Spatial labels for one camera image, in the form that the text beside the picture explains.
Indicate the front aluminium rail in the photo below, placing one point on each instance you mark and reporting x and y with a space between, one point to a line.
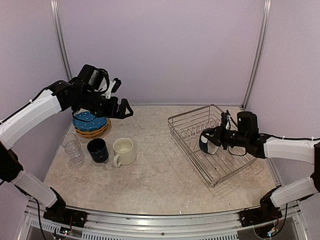
102 225

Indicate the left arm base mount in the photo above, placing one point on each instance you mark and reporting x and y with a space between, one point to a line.
66 216

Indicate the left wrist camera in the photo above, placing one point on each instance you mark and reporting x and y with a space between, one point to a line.
113 87

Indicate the right aluminium frame post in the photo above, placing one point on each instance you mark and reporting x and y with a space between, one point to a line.
258 53

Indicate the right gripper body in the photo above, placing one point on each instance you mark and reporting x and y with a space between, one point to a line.
238 139

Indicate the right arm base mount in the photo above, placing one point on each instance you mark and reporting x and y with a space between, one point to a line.
255 216

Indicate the white mug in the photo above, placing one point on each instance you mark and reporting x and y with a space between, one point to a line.
124 152

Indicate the aluminium frame post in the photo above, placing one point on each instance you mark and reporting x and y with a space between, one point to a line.
54 6
258 53

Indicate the blue dotted plate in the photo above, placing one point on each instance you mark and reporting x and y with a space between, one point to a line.
87 121

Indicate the dark blue mug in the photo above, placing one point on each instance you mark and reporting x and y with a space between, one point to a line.
98 150

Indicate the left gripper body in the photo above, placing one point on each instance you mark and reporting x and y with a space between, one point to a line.
89 102

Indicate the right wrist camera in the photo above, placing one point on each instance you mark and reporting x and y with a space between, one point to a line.
226 120

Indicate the wire dish rack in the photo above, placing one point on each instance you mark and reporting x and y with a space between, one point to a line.
213 163

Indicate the clear glass front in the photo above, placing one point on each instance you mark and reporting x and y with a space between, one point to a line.
69 139

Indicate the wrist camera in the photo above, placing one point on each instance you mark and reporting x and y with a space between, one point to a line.
113 87
226 120

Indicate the teal white bowl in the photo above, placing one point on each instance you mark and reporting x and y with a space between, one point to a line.
205 145

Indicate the clear glass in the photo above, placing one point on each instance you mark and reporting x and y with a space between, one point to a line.
78 156
69 139

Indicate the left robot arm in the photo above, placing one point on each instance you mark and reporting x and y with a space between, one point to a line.
49 102

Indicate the yellow dotted plate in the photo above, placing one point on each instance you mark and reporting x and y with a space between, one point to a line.
95 133
92 128

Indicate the left aluminium frame post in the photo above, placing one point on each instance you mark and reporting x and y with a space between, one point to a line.
54 6

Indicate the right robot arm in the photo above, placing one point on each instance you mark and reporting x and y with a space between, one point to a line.
267 146

